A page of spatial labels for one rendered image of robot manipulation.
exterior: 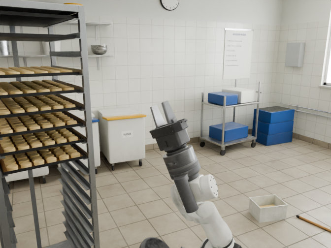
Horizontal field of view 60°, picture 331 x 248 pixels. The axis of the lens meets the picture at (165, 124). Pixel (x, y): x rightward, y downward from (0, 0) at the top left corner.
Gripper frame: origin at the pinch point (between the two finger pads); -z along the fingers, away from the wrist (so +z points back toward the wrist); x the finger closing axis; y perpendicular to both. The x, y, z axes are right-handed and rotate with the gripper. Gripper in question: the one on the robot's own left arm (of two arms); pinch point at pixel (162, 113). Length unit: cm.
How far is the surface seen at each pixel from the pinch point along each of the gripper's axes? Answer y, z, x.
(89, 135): -24, -2, -82
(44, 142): -4, -6, -94
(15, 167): 12, 0, -96
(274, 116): -411, 86, -169
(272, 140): -409, 126, -186
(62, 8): -23, -61, -60
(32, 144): 1, -8, -94
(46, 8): -16, -62, -61
